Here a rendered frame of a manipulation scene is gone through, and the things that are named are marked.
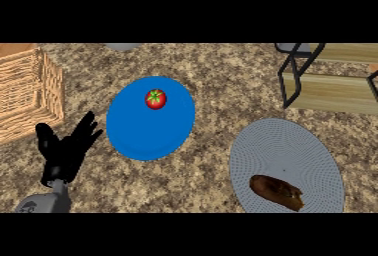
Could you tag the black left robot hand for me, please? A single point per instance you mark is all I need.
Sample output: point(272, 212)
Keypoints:
point(67, 150)

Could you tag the brown cupcake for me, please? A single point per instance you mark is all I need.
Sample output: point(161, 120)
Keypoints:
point(278, 192)

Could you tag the blue round plate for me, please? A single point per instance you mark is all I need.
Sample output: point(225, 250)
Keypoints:
point(148, 123)

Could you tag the wicker basket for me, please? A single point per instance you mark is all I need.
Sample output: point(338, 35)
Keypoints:
point(27, 93)

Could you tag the grey round object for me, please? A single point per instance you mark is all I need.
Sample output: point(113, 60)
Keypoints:
point(121, 46)

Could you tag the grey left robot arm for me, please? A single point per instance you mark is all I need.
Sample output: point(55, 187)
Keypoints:
point(46, 200)

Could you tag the red tomato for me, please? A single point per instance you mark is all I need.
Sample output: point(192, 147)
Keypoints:
point(155, 99)

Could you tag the grey round placemat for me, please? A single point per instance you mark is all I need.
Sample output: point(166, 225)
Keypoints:
point(285, 160)

